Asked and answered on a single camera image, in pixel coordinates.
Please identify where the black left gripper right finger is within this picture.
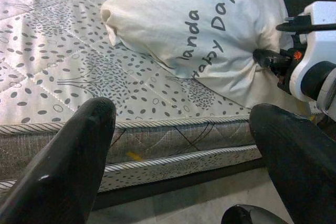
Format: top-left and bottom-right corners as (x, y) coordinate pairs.
(248, 103), (336, 224)

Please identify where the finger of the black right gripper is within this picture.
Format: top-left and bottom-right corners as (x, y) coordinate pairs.
(252, 48), (292, 70)
(276, 15), (313, 32)

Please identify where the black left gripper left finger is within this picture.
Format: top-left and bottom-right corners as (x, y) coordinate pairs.
(0, 97), (117, 224)

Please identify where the white pillow with grey lettering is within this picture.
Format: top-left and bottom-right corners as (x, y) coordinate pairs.
(100, 0), (312, 116)

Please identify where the grey patterned quilted mattress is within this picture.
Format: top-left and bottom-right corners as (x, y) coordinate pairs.
(0, 0), (266, 193)

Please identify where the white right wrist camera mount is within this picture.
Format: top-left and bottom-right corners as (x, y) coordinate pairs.
(285, 0), (336, 103)

